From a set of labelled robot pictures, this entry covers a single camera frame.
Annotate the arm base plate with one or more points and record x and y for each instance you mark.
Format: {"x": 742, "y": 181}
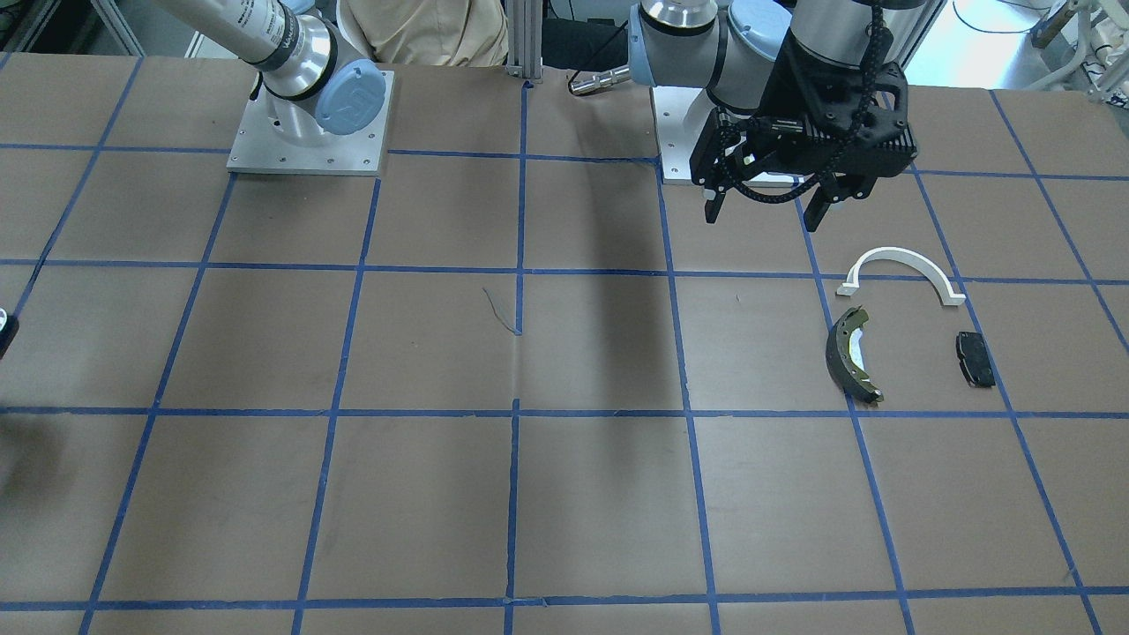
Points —
{"x": 679, "y": 116}
{"x": 276, "y": 138}

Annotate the aluminium frame post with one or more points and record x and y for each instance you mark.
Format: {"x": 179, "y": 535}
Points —
{"x": 524, "y": 35}

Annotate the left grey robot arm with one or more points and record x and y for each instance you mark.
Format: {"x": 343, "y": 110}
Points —
{"x": 729, "y": 48}

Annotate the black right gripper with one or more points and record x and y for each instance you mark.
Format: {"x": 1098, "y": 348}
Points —
{"x": 8, "y": 332}

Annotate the black brake pad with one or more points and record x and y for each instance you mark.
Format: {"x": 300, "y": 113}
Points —
{"x": 974, "y": 359}

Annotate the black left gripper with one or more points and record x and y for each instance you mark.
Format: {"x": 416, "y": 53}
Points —
{"x": 796, "y": 85}

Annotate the person in beige shirt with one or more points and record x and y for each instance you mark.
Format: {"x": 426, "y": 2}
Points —
{"x": 434, "y": 33}

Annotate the white curved plastic bracket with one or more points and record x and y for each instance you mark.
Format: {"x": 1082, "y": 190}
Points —
{"x": 946, "y": 292}

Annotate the olive brake shoe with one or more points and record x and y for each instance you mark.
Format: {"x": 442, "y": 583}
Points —
{"x": 844, "y": 357}

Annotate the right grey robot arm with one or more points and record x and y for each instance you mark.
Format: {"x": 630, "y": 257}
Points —
{"x": 158, "y": 210}

